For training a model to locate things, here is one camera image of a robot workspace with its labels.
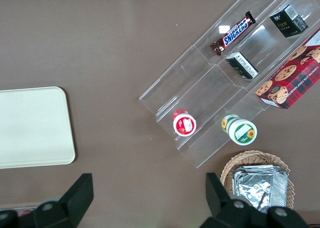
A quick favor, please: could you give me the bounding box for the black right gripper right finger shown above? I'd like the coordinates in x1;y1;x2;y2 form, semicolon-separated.
199;172;270;228

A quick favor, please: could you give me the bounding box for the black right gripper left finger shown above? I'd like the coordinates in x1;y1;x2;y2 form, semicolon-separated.
32;173;95;228

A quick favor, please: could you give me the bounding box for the small light wicker basket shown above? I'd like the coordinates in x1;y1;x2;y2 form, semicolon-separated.
219;150;296;211

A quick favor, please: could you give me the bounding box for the beige rectangular plastic tray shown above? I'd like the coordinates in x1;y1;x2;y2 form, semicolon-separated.
0;86;76;170

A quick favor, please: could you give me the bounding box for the aluminium foil container stack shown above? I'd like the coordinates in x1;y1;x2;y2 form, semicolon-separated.
231;164;290;213

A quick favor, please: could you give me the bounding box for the green sunflower lid jar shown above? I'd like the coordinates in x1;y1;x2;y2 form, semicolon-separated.
220;113;258;146

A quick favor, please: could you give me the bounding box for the red lid small jar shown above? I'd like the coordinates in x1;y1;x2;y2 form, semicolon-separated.
171;108;197;137

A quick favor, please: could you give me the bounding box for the small black carton box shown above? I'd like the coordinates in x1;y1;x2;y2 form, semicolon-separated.
225;51;259;80
269;4;309;39

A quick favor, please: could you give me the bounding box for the red tartan cookie box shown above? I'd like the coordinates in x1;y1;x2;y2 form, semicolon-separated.
254;27;320;110

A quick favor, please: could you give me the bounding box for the clear acrylic stepped shelf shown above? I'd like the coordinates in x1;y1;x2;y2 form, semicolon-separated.
138;0;320;169

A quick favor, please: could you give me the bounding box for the Snickers chocolate bar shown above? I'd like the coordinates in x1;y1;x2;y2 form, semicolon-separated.
209;11;257;57

